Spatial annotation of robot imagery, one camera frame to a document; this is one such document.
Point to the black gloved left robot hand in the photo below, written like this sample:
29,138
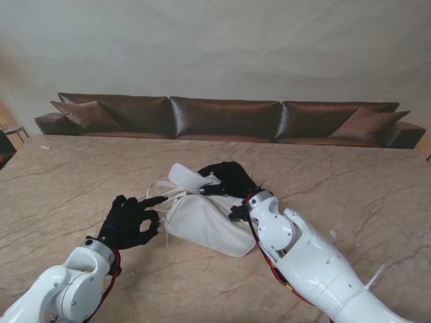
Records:
131,222

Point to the cream fabric cosmetics bag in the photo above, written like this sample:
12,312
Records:
208,218

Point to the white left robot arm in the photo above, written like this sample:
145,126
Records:
57,286

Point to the small side table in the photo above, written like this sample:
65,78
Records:
15,129

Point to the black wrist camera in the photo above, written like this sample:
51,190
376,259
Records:
239,212

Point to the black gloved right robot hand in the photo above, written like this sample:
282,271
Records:
232,178

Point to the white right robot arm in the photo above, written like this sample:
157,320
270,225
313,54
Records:
320,259

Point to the dark chair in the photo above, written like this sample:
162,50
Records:
6,148

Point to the brown leather cushion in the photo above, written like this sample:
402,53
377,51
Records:
367,126
87,116

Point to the brown leather sofa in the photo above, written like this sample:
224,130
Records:
224,116

